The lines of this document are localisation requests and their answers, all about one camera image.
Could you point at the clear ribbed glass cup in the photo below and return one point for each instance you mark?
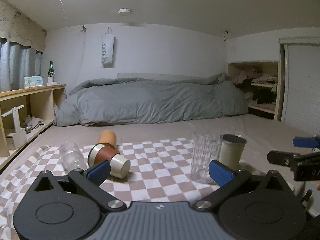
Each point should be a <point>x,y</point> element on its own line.
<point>71,155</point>

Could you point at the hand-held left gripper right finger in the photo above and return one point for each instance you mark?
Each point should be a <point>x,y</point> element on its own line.
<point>221,172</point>

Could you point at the grey curtain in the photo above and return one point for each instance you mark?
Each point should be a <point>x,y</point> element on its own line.
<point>17,65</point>

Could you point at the white charger base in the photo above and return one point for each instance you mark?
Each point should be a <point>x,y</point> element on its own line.
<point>52,82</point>

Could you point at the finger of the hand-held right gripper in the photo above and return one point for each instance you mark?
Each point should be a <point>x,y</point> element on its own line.
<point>280,157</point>
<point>303,142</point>

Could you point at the crumpled grey cloth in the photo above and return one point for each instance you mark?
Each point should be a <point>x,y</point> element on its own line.
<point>33,123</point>

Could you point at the brown-sleeved steel cup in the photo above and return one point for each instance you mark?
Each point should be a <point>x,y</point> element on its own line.
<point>110,158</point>

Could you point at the black clothes pile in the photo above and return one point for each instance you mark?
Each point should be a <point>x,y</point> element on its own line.
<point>263,96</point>

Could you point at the wooden shelf unit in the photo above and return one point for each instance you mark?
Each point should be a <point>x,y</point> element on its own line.
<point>37,100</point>

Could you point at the wooden wall niche shelf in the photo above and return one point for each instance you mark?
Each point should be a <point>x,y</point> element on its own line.
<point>275,105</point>

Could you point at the white smoke detector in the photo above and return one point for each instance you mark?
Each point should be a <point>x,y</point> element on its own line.
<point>124,11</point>

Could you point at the wall hook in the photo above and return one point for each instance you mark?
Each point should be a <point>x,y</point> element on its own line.
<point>84,28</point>

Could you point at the grey headboard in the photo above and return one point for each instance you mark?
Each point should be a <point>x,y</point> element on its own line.
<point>150,75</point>

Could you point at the orange cork cup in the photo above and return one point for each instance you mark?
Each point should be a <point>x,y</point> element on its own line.
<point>107,138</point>

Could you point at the clear faceted glass cup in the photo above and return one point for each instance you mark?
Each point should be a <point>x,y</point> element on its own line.
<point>203,155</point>

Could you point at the green glass bottle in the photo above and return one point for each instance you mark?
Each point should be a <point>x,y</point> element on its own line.
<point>51,70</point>

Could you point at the pink clothes pile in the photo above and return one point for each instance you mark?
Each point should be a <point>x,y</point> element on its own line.
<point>246,75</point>

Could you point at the white door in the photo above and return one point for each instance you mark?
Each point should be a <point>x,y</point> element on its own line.
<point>302,85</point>

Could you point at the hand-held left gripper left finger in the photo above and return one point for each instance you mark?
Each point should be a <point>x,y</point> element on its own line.
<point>98,172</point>

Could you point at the beige checkered cloth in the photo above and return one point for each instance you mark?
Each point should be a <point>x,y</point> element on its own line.
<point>155,170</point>

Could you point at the tissue pack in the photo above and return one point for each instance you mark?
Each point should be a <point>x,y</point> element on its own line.
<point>33,81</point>

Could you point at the wooden stand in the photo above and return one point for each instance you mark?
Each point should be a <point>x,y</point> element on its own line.
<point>18,127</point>

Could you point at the grey metal cup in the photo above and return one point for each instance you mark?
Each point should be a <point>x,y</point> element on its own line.
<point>231,152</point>

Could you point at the beige printed valance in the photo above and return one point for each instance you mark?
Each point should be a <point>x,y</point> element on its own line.
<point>20,27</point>

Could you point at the beige folded clothes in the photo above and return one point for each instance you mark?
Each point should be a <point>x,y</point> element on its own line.
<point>265,78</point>

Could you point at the white hanging tote bag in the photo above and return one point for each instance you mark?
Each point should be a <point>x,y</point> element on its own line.
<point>108,50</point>

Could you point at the grey duvet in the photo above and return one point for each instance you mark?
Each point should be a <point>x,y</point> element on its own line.
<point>150,100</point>

